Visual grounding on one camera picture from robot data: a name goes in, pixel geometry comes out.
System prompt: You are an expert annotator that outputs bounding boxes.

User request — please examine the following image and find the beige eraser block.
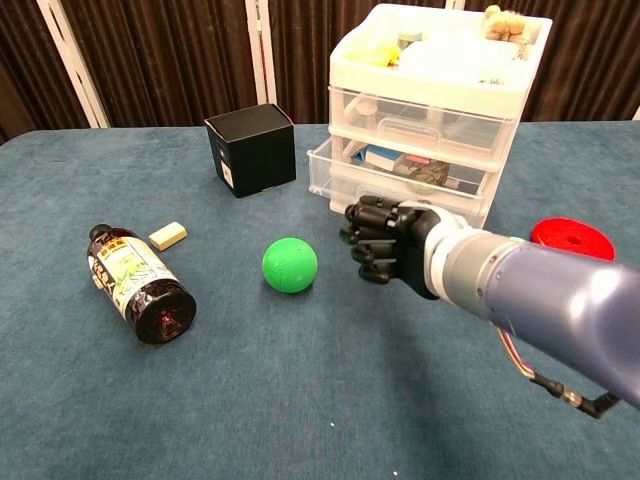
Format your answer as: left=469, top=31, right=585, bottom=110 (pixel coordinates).
left=148, top=221, right=189, bottom=252

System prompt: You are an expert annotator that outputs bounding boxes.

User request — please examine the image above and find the thin arm cable with plug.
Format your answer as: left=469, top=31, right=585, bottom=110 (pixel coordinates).
left=492, top=327, right=621, bottom=420

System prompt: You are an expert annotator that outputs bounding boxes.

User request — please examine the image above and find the clear drawer with blue box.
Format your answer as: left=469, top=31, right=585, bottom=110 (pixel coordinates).
left=306, top=134, right=494, bottom=221

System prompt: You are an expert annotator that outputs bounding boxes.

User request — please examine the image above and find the white slanted frame pole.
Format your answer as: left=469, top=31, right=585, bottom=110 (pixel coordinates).
left=37, top=0, right=110, bottom=129

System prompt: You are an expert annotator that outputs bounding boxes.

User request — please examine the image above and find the green ball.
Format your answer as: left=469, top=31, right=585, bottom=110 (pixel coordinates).
left=261, top=236, right=319, bottom=294

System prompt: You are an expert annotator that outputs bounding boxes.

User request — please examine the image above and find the dark sauce bottle green label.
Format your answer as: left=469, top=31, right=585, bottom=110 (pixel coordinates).
left=87, top=223, right=198, bottom=345

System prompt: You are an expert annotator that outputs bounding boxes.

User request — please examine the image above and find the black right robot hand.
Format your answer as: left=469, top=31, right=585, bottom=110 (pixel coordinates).
left=338, top=195, right=443, bottom=301

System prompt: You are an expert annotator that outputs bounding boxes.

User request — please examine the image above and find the beige round lid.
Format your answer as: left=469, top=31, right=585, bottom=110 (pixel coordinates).
left=347, top=94, right=380, bottom=117

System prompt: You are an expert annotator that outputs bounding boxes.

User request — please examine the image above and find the blue tablecloth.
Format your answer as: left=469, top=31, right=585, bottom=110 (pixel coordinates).
left=0, top=119, right=640, bottom=480

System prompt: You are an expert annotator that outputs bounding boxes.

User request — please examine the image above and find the yellow toy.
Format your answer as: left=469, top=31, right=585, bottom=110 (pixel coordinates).
left=347, top=42, right=402, bottom=69

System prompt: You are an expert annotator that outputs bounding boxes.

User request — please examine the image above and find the dark brown curtain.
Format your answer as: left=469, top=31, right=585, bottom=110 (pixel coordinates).
left=0, top=0, right=640, bottom=144

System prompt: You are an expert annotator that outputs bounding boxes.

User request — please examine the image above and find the white plastic drawer unit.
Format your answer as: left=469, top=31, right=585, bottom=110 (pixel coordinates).
left=327, top=3, right=554, bottom=230

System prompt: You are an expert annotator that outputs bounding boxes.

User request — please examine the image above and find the black cardboard box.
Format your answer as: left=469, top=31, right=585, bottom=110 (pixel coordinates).
left=204, top=103, right=297, bottom=199

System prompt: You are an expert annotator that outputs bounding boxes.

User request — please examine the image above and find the blue and white box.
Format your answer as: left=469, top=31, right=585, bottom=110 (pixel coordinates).
left=352, top=144, right=407, bottom=174

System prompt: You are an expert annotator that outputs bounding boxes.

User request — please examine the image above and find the red disc with hole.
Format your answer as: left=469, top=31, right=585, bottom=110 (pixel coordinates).
left=530, top=216, right=617, bottom=262

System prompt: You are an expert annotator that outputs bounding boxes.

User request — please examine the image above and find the beige plush toy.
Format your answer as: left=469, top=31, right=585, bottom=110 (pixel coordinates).
left=483, top=4, right=532, bottom=42

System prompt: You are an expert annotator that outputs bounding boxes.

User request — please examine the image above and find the white upright frame pole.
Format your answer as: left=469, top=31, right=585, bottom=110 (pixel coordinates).
left=244, top=0, right=279, bottom=106

